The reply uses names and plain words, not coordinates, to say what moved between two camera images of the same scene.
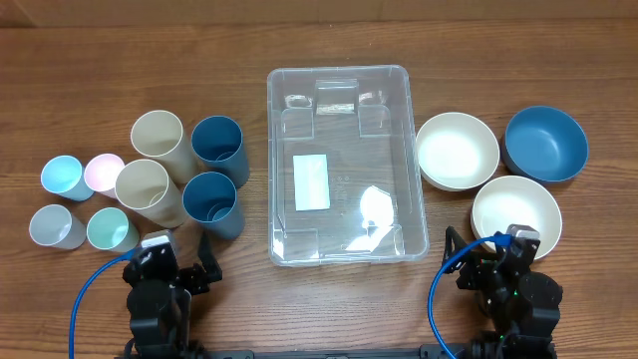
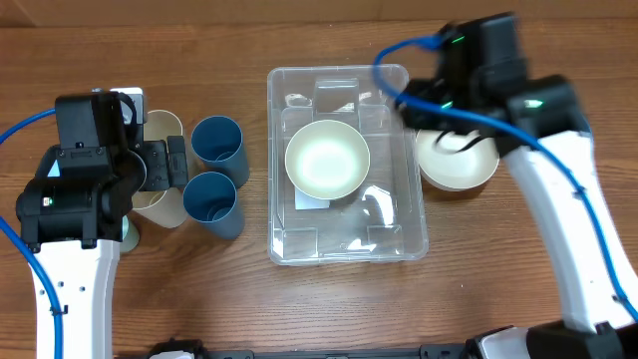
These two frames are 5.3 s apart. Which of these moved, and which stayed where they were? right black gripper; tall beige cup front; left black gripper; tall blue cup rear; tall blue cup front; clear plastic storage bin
Moved: right black gripper; left black gripper
Stayed: tall blue cup front; clear plastic storage bin; tall blue cup rear; tall beige cup front
